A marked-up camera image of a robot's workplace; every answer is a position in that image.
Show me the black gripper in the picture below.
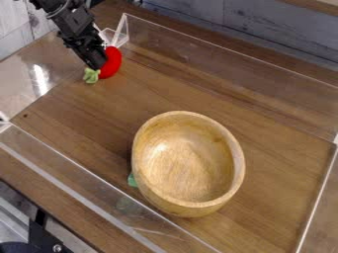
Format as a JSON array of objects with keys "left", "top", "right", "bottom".
[{"left": 53, "top": 7, "right": 108, "bottom": 70}]

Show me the red plush strawberry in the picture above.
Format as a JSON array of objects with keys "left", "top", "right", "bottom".
[{"left": 83, "top": 46, "right": 124, "bottom": 85}]

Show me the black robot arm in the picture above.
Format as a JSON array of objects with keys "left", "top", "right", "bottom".
[{"left": 30, "top": 0, "right": 108, "bottom": 70}]

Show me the green object behind bowl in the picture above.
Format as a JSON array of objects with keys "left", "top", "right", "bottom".
[{"left": 129, "top": 173, "right": 138, "bottom": 188}]

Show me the wooden bowl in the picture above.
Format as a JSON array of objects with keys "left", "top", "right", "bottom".
[{"left": 132, "top": 111, "right": 246, "bottom": 217}]

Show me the black clamp with screw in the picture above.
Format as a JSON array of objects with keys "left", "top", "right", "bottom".
[{"left": 29, "top": 220, "right": 74, "bottom": 253}]

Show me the clear acrylic barrier wall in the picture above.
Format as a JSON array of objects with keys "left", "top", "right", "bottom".
[{"left": 0, "top": 8, "right": 338, "bottom": 253}]

